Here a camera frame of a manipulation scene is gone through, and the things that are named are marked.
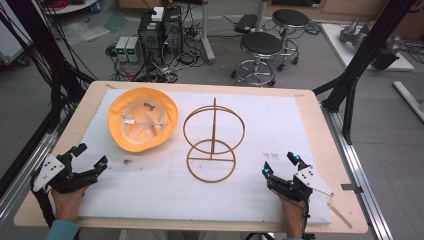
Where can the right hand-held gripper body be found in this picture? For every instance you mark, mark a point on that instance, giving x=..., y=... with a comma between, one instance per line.
x=311, y=178

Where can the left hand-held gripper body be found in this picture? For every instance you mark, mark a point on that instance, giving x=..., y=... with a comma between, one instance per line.
x=50, y=170

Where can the yellow bucket hat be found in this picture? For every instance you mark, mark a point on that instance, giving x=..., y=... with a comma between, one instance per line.
x=116, y=110

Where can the person's left hand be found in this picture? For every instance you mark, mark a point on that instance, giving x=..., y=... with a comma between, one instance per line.
x=68, y=205

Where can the person's right hand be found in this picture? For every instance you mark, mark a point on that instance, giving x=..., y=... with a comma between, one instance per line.
x=293, y=213

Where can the thin wooden stick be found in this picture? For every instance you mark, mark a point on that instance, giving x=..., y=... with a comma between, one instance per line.
x=340, y=216

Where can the white felt mat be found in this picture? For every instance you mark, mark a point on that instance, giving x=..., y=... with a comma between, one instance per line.
x=160, y=190

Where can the grey power supply unit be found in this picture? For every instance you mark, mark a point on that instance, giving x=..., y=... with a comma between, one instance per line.
x=121, y=48
x=134, y=49

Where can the black round stool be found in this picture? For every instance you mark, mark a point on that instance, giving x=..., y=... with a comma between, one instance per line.
x=290, y=17
x=261, y=43

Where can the white floor board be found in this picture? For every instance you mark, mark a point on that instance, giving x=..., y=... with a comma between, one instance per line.
x=340, y=43

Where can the white tube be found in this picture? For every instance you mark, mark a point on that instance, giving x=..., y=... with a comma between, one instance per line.
x=408, y=98

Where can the black computer tower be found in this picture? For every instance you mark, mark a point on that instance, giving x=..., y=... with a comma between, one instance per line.
x=150, y=36
x=173, y=30

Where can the grey robot part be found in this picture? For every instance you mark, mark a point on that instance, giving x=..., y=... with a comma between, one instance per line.
x=356, y=33

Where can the round white table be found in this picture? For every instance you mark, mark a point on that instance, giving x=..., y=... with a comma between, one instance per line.
x=71, y=5

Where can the grey desk leg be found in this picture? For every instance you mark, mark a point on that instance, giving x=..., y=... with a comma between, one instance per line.
x=206, y=33

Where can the white box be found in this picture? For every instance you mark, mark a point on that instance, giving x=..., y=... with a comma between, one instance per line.
x=158, y=14

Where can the aluminium rail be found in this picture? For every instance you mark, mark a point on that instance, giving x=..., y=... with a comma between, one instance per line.
x=358, y=166
x=26, y=166

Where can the grey metal bracket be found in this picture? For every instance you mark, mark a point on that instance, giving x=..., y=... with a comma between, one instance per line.
x=351, y=188

